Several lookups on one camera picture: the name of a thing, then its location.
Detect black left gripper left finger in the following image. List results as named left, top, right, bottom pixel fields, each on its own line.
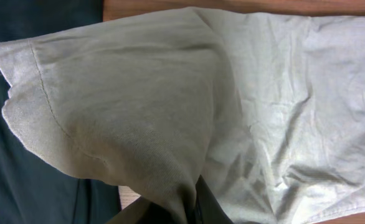
left=107, top=197, right=170, bottom=224

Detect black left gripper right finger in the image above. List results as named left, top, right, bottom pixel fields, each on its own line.
left=194, top=176, right=233, bottom=224

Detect khaki green shorts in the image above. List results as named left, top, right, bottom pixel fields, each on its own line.
left=0, top=7, right=365, bottom=223

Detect black pants red waistband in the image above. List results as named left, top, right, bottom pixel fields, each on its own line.
left=0, top=0, right=121, bottom=223

